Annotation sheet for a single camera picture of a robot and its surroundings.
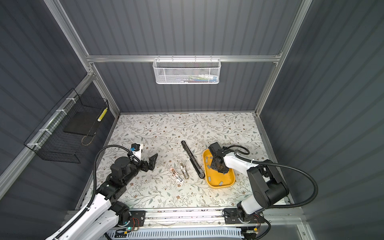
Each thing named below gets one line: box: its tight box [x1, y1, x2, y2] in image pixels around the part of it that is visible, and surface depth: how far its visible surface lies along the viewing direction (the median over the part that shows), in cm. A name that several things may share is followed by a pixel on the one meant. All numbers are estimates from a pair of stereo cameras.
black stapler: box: [181, 140, 205, 179], surface depth 93 cm
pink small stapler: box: [170, 167, 184, 183], surface depth 88 cm
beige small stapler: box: [179, 162, 190, 180], surface depth 90 cm
